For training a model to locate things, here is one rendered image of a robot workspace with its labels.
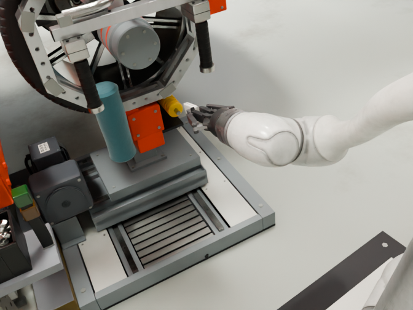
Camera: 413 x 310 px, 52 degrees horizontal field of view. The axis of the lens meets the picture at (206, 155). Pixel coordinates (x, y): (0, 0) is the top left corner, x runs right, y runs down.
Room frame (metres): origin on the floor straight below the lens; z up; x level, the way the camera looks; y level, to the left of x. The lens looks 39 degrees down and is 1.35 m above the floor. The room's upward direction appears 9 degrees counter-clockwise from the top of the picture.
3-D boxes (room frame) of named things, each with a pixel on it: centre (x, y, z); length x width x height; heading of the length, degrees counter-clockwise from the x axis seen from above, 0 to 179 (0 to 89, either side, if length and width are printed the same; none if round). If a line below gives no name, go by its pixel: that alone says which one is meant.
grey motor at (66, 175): (1.31, 0.59, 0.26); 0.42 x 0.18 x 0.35; 22
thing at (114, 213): (1.43, 0.31, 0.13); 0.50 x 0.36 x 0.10; 112
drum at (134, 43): (1.22, 0.18, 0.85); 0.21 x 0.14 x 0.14; 22
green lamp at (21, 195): (0.82, 0.48, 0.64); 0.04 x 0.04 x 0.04; 22
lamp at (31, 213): (0.82, 0.48, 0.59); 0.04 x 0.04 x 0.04; 22
